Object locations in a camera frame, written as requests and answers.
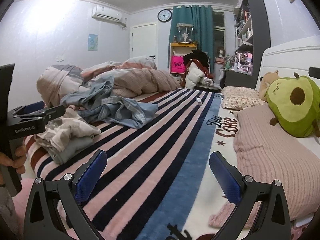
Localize small white box on bed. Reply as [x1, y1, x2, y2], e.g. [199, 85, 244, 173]
[196, 98, 202, 106]

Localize round wall clock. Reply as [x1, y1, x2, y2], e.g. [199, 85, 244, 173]
[157, 9, 172, 23]

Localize white star-print sleeve forearm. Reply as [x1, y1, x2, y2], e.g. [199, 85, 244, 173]
[0, 185, 21, 239]

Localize blue denim clothes pile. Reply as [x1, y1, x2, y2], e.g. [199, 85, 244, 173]
[60, 76, 158, 129]

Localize white air conditioner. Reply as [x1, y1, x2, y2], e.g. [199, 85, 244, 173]
[92, 5, 127, 28]

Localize mannequin head with wig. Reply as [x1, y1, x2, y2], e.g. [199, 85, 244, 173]
[214, 46, 226, 83]

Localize tan plush toy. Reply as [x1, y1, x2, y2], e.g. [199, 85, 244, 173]
[259, 70, 280, 102]

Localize teal curtain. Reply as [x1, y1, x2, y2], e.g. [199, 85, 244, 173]
[169, 4, 215, 72]

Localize white door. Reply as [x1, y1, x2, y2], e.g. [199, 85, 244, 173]
[130, 22, 158, 63]

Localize pink beige crumpled duvet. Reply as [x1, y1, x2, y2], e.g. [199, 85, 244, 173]
[36, 56, 180, 106]

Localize person's left hand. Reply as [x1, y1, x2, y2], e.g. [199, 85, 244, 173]
[0, 143, 27, 174]

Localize green avocado plush toy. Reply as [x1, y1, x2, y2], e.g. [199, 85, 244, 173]
[266, 73, 319, 138]

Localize floral pink pillow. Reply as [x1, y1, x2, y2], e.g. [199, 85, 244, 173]
[221, 86, 267, 111]

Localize yellow shelf unit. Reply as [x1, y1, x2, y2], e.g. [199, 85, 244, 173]
[169, 43, 197, 74]

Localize white puffer jacket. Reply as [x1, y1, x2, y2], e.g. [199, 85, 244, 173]
[185, 62, 214, 89]

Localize pink ribbed knit blanket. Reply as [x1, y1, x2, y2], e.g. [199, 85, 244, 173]
[206, 105, 319, 220]

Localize pink shopping bag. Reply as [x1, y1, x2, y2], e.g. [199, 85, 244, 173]
[170, 55, 185, 74]

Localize blue wall poster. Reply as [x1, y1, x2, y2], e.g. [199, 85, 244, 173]
[87, 34, 98, 51]

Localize dark tall bookshelf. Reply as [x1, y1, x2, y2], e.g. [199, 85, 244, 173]
[223, 0, 271, 88]

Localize white grey patterned pants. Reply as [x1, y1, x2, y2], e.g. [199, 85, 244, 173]
[35, 107, 101, 165]

